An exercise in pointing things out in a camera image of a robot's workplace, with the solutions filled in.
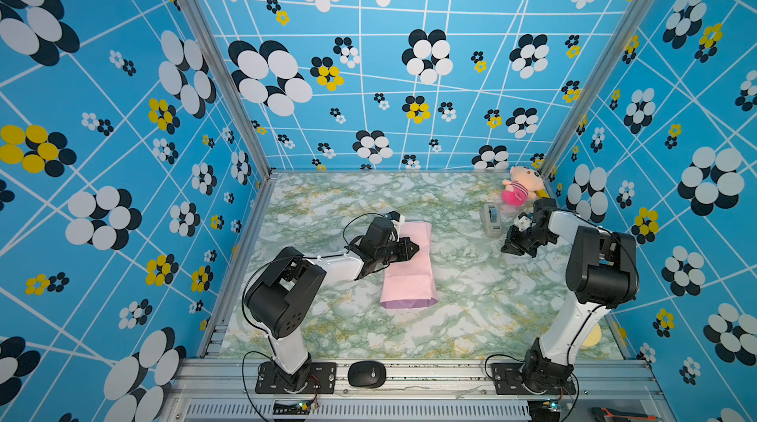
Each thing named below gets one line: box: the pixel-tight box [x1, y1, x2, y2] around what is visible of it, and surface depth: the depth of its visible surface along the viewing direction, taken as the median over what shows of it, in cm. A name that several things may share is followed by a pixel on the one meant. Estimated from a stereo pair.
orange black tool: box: [591, 407, 658, 422], surface depth 69 cm
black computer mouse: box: [346, 360, 388, 389], surface depth 74 cm
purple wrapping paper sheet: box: [379, 220, 439, 309], surface depth 86 cm
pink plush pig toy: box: [500, 165, 545, 208], surface depth 110 cm
